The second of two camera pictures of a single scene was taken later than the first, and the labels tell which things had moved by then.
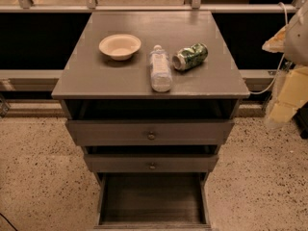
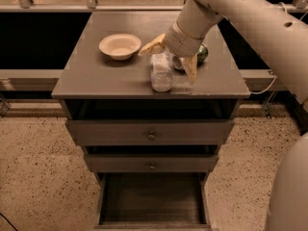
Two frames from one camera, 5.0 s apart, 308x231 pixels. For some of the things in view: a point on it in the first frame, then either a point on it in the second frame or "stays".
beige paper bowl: [120, 46] stays
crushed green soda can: [191, 57] stays
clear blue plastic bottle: [161, 69] stays
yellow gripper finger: [276, 44] → [177, 42]
